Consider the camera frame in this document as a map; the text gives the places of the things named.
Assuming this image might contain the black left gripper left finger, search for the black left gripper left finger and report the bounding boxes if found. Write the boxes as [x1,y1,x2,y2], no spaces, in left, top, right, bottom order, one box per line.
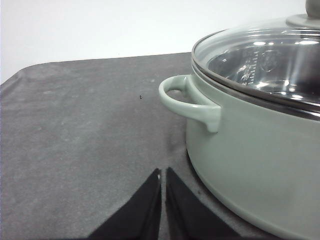
[88,168,162,240]

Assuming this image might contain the glass pot lid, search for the glass pot lid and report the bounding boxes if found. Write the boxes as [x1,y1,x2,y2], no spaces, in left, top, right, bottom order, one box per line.
[192,0,320,109]

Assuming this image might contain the green electric steamer pot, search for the green electric steamer pot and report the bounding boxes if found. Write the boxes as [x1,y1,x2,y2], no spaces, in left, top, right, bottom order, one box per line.
[159,0,320,240]

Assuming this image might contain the gray table mat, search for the gray table mat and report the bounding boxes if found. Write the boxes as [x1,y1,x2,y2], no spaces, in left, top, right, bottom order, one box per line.
[0,52,275,240]

